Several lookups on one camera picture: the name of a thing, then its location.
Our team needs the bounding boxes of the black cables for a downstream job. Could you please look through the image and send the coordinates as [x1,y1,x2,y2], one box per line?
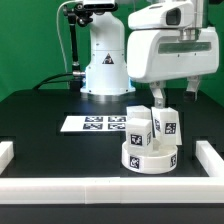
[32,72,78,90]

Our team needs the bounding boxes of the white round stool seat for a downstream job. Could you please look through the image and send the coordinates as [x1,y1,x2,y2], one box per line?
[121,142,178,174]

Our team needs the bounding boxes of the white U-shaped fence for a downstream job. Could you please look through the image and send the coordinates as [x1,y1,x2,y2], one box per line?
[0,141,224,204]

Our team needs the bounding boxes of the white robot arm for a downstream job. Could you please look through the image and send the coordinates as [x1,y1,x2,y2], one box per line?
[83,0,219,108]

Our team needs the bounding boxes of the white marker base plate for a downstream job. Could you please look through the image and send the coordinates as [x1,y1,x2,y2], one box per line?
[61,115,127,132]

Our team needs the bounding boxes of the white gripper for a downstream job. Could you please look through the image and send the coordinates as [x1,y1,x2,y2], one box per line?
[127,0,219,109]

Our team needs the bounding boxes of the white cable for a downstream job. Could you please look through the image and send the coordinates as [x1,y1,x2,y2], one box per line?
[55,0,78,73]

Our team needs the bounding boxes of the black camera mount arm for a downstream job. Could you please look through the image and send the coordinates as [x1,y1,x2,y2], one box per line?
[63,3,93,91]

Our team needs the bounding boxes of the camera on mount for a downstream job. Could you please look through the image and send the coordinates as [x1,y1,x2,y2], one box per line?
[83,0,116,10]

